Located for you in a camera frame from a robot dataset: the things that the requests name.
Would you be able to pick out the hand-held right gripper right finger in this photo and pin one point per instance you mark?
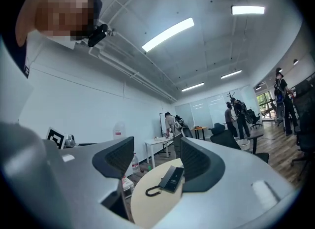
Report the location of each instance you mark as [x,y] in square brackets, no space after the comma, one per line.
[233,173]

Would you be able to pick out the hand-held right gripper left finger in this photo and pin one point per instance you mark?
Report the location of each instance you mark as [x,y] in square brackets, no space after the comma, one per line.
[81,173]

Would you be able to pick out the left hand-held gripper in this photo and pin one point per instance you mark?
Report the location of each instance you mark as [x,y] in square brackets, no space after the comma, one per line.
[56,137]

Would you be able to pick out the black desk telephone handset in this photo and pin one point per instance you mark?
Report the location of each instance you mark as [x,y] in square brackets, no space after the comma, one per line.
[165,177]

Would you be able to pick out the black box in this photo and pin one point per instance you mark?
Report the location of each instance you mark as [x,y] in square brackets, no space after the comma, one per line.
[177,179]

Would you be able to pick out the white mesh basket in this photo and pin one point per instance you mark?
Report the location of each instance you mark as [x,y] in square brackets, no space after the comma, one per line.
[243,144]

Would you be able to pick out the black office chair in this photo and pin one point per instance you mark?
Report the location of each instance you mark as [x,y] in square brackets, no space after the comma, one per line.
[224,137]
[253,117]

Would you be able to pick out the clear water bottle red label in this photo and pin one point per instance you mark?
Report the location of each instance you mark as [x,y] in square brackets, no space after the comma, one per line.
[135,164]

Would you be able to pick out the orange table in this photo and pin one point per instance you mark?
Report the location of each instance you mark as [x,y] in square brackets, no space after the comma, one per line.
[200,129]

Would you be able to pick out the large water jug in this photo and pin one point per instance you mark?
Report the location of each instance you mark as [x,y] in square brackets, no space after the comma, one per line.
[119,130]

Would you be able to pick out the person's white shirt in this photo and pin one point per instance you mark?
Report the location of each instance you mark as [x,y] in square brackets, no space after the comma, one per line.
[12,87]

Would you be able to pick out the small green bottle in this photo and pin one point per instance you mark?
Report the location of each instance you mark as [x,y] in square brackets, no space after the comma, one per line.
[148,168]

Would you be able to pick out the black tree-shaped rack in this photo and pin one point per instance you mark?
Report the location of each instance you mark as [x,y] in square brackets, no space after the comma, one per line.
[232,96]

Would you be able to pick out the white table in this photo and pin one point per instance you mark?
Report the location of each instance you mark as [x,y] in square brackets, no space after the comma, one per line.
[157,141]

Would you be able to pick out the long ceiling light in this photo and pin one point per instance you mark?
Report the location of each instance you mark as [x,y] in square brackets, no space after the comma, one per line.
[168,34]
[231,74]
[248,10]
[192,87]

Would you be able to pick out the person's head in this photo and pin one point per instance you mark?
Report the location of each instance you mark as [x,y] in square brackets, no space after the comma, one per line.
[61,11]

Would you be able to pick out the black pendant lamp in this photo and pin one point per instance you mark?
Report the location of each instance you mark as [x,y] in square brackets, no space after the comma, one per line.
[295,62]

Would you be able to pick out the black head-worn camera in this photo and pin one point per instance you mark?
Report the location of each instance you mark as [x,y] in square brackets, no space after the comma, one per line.
[97,36]

